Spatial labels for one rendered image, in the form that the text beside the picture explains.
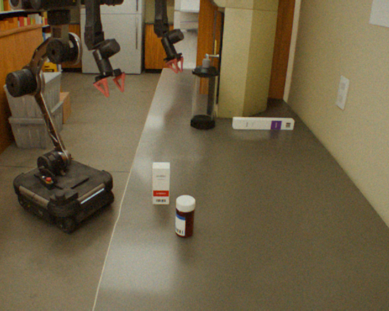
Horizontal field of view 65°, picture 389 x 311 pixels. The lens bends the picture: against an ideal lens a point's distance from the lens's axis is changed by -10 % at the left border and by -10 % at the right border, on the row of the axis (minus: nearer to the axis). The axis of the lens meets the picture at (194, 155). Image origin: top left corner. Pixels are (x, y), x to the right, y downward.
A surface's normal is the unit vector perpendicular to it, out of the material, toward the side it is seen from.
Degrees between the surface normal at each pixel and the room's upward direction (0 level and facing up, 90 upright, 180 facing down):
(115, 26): 90
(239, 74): 90
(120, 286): 0
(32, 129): 95
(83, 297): 0
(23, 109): 95
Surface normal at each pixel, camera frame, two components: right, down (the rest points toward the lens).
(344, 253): 0.05, -0.90
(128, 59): 0.02, 0.44
